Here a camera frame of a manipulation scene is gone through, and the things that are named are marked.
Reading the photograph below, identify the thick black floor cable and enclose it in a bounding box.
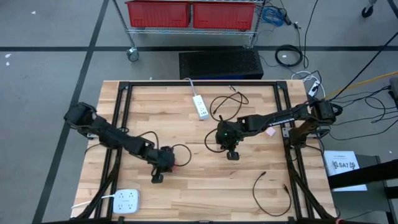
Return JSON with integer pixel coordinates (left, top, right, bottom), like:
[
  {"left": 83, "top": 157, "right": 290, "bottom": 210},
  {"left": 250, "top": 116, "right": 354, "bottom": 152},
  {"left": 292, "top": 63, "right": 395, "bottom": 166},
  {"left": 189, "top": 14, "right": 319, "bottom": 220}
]
[{"left": 325, "top": 30, "right": 398, "bottom": 103}]

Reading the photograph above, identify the chrome wire shelf rack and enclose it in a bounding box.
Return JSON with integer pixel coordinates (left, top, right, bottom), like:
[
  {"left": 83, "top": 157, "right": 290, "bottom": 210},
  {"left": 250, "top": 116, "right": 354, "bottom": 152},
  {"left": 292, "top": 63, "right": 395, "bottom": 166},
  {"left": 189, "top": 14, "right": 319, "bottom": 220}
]
[{"left": 111, "top": 0, "right": 267, "bottom": 62}]

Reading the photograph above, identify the white floor power strip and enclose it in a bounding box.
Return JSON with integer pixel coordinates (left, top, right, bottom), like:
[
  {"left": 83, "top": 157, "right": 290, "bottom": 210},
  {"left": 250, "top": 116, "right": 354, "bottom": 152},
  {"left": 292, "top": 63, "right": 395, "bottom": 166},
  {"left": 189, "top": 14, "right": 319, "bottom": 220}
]
[{"left": 290, "top": 70, "right": 326, "bottom": 98}]

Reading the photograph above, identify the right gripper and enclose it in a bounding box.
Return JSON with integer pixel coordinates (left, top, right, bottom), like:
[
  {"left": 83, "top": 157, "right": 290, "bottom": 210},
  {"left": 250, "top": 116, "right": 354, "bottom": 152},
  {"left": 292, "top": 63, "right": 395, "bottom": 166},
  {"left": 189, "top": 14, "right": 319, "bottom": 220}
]
[{"left": 215, "top": 113, "right": 247, "bottom": 162}]

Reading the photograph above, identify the red plastic storage bin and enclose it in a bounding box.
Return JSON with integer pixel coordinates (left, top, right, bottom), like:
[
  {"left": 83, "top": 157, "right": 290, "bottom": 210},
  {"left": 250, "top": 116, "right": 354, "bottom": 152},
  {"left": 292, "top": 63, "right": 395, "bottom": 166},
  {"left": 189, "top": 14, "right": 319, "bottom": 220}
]
[
  {"left": 192, "top": 1, "right": 257, "bottom": 31},
  {"left": 124, "top": 0, "right": 192, "bottom": 29}
]

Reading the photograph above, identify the square white outlet hub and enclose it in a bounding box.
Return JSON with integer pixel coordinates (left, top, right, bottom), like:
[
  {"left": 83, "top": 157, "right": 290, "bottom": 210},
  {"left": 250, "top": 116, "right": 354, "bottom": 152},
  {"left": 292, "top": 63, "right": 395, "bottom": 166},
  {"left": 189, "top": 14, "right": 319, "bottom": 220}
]
[{"left": 70, "top": 188, "right": 141, "bottom": 215}]

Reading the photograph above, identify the thin black floor cable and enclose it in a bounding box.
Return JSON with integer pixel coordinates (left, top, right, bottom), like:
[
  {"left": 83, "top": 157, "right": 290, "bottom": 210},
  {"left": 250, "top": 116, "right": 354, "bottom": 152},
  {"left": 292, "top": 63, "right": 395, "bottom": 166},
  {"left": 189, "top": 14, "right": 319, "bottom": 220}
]
[{"left": 302, "top": 0, "right": 320, "bottom": 69}]

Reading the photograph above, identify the black metal beam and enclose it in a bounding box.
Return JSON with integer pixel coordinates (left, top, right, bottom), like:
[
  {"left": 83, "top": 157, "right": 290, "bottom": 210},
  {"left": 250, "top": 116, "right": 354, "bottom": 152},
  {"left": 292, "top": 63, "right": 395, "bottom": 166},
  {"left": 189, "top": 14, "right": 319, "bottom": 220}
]
[{"left": 327, "top": 158, "right": 398, "bottom": 190}]

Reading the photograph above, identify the grey side table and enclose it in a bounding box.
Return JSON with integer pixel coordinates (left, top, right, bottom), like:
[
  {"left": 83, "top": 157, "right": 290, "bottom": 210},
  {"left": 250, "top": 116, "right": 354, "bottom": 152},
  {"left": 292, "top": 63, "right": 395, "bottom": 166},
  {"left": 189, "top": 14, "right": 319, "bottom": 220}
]
[{"left": 334, "top": 154, "right": 393, "bottom": 224}]

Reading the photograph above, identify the black power adapter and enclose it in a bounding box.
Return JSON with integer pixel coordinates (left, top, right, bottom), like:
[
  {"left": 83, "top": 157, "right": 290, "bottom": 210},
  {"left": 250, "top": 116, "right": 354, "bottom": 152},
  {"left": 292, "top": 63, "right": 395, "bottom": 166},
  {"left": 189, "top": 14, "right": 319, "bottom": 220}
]
[{"left": 278, "top": 6, "right": 302, "bottom": 30}]

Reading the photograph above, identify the long white power strip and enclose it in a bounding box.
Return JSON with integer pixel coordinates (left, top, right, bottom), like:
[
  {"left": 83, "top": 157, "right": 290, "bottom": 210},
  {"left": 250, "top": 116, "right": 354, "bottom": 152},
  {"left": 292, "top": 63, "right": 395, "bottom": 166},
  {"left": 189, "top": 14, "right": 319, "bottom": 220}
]
[{"left": 185, "top": 77, "right": 210, "bottom": 121}]

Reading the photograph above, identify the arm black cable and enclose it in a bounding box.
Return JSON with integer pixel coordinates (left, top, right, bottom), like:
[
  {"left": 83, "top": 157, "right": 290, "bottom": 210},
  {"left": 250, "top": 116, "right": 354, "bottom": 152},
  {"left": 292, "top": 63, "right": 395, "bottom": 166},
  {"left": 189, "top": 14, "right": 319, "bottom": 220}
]
[
  {"left": 171, "top": 143, "right": 193, "bottom": 168},
  {"left": 203, "top": 128, "right": 226, "bottom": 154}
]

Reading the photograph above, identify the yellow floor cable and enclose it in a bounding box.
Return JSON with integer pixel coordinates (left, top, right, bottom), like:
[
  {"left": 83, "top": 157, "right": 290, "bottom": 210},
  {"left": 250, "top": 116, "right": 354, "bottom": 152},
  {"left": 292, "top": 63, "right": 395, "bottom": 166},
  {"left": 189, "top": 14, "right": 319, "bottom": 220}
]
[{"left": 331, "top": 70, "right": 398, "bottom": 98}]

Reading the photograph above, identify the black cable coil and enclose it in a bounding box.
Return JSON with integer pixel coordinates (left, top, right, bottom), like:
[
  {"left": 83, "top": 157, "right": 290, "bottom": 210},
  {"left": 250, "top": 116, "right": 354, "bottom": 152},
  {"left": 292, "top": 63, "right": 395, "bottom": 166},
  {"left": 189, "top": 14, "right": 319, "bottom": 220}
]
[{"left": 274, "top": 44, "right": 304, "bottom": 68}]

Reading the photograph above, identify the white printed paper sheet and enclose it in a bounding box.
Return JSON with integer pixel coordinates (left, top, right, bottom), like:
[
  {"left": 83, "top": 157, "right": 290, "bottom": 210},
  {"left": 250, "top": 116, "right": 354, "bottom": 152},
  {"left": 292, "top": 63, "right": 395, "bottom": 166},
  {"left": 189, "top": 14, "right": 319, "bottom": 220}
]
[{"left": 323, "top": 150, "right": 368, "bottom": 192}]

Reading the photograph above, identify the black perforated computer case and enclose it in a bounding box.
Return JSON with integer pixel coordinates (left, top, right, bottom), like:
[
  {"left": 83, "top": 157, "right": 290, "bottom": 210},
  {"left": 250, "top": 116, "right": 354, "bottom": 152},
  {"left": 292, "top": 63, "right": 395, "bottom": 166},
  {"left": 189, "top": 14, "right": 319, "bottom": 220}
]
[{"left": 178, "top": 47, "right": 265, "bottom": 81}]

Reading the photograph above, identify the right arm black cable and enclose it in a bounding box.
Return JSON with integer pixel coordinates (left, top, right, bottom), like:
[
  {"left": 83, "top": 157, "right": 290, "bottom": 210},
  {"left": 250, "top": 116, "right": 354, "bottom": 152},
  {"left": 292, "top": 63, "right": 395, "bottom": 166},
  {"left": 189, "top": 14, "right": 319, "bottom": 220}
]
[{"left": 203, "top": 128, "right": 226, "bottom": 154}]

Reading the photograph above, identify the black USB cable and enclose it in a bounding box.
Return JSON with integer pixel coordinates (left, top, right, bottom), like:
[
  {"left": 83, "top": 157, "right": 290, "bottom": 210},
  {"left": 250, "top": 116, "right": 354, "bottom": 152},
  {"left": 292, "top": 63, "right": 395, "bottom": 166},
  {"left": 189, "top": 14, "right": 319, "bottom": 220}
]
[
  {"left": 209, "top": 85, "right": 250, "bottom": 123},
  {"left": 252, "top": 170, "right": 292, "bottom": 218}
]

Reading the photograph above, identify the black caster wheel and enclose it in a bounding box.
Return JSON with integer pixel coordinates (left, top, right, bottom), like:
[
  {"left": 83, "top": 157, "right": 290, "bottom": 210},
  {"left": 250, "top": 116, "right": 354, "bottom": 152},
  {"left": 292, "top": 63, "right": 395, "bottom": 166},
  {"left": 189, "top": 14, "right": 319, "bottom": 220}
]
[{"left": 360, "top": 0, "right": 374, "bottom": 19}]

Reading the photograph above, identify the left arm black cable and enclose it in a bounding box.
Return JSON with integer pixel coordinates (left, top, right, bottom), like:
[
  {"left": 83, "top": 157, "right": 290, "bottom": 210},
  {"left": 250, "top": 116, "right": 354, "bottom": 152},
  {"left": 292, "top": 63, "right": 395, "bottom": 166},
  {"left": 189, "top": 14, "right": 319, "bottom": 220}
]
[{"left": 171, "top": 143, "right": 193, "bottom": 168}]

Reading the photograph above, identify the black aluminium table frame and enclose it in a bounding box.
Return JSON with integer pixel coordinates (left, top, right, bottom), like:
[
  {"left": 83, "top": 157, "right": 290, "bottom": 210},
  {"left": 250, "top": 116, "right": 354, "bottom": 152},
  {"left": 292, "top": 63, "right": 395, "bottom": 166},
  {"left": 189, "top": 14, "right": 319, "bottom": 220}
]
[{"left": 73, "top": 80, "right": 339, "bottom": 224}]

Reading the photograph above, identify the blue cable coil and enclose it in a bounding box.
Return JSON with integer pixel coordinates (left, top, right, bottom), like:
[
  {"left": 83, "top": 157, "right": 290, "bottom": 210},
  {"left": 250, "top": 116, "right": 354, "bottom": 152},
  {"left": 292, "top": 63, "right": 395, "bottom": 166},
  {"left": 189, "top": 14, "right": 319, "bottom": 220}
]
[{"left": 261, "top": 6, "right": 285, "bottom": 27}]

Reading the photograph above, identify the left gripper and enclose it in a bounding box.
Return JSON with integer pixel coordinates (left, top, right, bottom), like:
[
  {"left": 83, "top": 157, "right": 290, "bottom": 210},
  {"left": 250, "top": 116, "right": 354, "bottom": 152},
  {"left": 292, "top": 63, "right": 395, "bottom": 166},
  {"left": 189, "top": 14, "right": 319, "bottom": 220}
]
[{"left": 150, "top": 144, "right": 179, "bottom": 185}]

